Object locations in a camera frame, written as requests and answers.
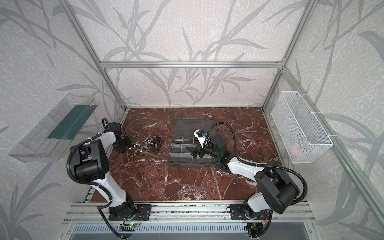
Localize grey plastic compartment organizer box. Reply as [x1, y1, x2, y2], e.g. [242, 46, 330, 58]
[168, 118, 217, 168]

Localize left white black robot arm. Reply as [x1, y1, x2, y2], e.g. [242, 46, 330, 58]
[66, 122, 137, 217]

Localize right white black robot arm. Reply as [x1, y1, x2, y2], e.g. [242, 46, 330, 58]
[186, 133, 308, 219]

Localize pile of black nuts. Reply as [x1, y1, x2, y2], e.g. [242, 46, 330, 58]
[151, 136, 164, 153]

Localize green electronics board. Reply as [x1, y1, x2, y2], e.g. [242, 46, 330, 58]
[119, 223, 141, 232]

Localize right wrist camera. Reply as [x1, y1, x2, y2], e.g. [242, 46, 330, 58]
[194, 129, 209, 148]

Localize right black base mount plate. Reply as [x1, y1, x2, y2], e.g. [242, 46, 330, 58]
[226, 204, 271, 221]

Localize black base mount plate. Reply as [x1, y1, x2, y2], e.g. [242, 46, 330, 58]
[109, 204, 152, 221]
[226, 204, 271, 221]

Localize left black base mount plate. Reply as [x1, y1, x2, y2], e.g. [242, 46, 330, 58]
[109, 204, 152, 221]

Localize clear plastic wall bin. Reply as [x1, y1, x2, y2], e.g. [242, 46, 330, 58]
[9, 94, 98, 163]

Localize aluminium front rail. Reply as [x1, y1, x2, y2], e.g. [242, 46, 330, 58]
[63, 201, 316, 224]

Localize white wire mesh basket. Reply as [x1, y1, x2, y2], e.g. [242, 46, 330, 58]
[272, 91, 334, 164]

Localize right black corrugated cable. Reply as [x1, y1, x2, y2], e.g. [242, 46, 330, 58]
[206, 122, 308, 206]

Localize aluminium cage frame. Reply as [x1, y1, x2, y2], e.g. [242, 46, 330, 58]
[58, 1, 384, 225]

